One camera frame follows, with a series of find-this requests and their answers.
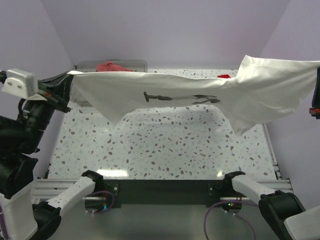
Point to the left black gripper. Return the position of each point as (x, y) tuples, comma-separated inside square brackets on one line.
[(56, 89)]

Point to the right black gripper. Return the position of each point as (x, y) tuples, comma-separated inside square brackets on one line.
[(315, 106)]

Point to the white printed t shirt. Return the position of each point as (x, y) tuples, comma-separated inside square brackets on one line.
[(263, 90)]

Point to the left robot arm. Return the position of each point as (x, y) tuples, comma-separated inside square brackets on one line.
[(20, 218)]

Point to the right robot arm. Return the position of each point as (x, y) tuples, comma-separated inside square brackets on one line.
[(283, 211)]

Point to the clear plastic bin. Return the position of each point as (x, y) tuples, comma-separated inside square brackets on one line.
[(90, 66)]

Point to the pink t shirt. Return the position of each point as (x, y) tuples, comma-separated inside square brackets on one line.
[(109, 66)]

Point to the bright red folded t shirt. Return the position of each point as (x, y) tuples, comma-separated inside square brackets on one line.
[(224, 76)]

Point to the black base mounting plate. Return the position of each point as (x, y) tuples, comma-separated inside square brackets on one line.
[(158, 192)]

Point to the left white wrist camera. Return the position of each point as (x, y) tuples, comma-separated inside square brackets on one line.
[(22, 84)]

